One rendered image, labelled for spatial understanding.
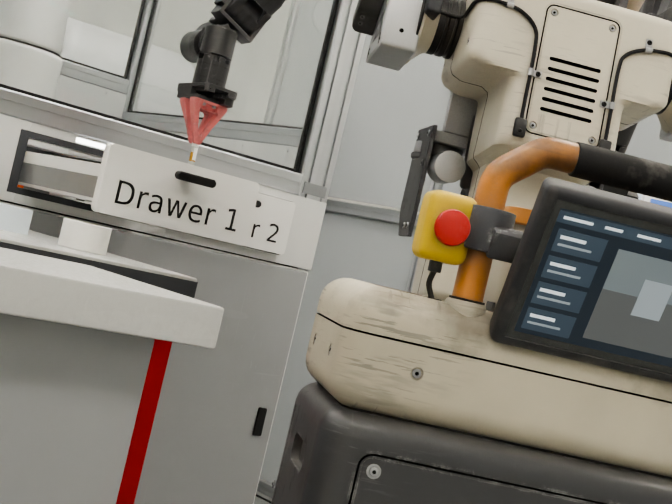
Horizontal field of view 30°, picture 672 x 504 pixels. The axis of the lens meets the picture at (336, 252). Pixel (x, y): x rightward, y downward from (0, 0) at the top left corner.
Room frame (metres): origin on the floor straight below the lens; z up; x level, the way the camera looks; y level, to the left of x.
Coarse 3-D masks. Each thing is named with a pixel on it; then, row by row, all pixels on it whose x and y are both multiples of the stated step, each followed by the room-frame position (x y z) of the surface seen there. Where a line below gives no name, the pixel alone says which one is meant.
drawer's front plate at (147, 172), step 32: (128, 160) 1.96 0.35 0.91; (160, 160) 2.00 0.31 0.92; (96, 192) 1.95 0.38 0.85; (128, 192) 1.97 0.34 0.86; (160, 192) 2.00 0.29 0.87; (192, 192) 2.04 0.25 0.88; (224, 192) 2.08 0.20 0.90; (256, 192) 2.12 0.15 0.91; (160, 224) 2.01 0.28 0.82; (192, 224) 2.05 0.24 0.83; (224, 224) 2.09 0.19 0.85
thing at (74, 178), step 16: (32, 160) 2.19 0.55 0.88; (48, 160) 2.14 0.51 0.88; (64, 160) 2.10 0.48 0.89; (80, 160) 2.05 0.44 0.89; (32, 176) 2.17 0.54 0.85; (48, 176) 2.13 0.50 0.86; (64, 176) 2.08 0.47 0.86; (80, 176) 2.03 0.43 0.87; (96, 176) 1.99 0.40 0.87; (64, 192) 2.07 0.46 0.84; (80, 192) 2.02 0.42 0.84
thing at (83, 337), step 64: (0, 256) 1.15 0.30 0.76; (0, 320) 1.08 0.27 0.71; (64, 320) 1.08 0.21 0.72; (128, 320) 1.11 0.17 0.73; (192, 320) 1.15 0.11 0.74; (0, 384) 1.09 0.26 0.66; (64, 384) 1.13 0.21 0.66; (128, 384) 1.17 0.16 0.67; (0, 448) 1.10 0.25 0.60; (64, 448) 1.14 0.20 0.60; (128, 448) 1.18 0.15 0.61
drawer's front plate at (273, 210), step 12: (264, 204) 2.52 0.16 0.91; (276, 204) 2.54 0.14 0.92; (288, 204) 2.55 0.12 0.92; (264, 216) 2.52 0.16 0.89; (276, 216) 2.54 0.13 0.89; (288, 216) 2.56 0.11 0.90; (252, 228) 2.51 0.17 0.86; (264, 228) 2.53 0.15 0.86; (276, 228) 2.54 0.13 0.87; (288, 228) 2.56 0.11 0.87; (252, 240) 2.51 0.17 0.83; (264, 240) 2.53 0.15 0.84; (276, 240) 2.55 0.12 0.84; (276, 252) 2.55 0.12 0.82
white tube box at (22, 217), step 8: (0, 208) 1.85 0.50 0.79; (8, 208) 1.86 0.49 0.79; (16, 208) 1.87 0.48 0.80; (0, 216) 1.85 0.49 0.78; (8, 216) 1.86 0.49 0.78; (16, 216) 1.87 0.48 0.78; (24, 216) 1.88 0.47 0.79; (0, 224) 1.86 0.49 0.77; (8, 224) 1.87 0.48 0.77; (16, 224) 1.88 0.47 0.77; (24, 224) 1.89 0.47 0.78; (16, 232) 1.88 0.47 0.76; (24, 232) 1.89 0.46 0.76
